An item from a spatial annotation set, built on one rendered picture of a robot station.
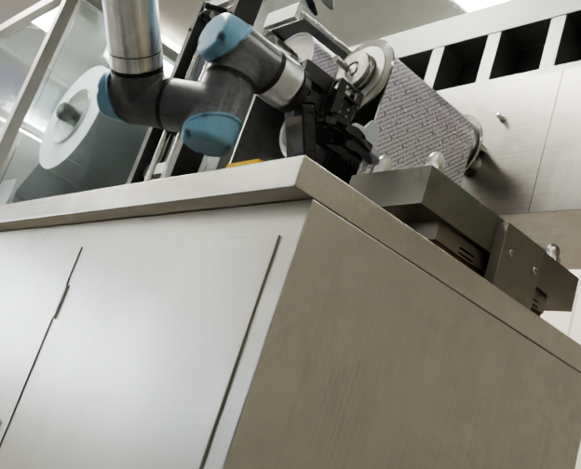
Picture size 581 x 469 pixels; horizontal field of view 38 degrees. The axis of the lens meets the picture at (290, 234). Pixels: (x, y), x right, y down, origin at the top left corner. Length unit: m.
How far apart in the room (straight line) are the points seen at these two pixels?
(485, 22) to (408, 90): 0.48
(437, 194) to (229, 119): 0.31
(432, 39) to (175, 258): 1.05
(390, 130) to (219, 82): 0.36
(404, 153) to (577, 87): 0.37
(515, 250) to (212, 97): 0.50
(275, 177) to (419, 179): 0.29
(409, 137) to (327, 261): 0.54
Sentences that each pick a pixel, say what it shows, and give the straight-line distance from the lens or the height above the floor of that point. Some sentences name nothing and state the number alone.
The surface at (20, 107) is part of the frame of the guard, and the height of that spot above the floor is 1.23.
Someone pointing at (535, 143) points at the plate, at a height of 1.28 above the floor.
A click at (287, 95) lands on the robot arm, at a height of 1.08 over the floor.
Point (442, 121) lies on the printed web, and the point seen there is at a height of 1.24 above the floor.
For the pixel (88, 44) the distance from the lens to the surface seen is 2.33.
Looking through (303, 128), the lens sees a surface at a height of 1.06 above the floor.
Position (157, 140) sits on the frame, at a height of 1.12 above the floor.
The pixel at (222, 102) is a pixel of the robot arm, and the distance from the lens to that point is 1.18.
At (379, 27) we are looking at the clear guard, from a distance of 2.17.
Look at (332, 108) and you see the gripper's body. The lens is 1.31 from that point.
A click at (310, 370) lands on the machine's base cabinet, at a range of 0.96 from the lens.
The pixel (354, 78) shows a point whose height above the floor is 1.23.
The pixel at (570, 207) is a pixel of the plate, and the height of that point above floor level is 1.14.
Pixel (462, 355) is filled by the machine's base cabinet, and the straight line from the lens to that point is 1.15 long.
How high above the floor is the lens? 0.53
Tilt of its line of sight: 17 degrees up
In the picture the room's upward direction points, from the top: 19 degrees clockwise
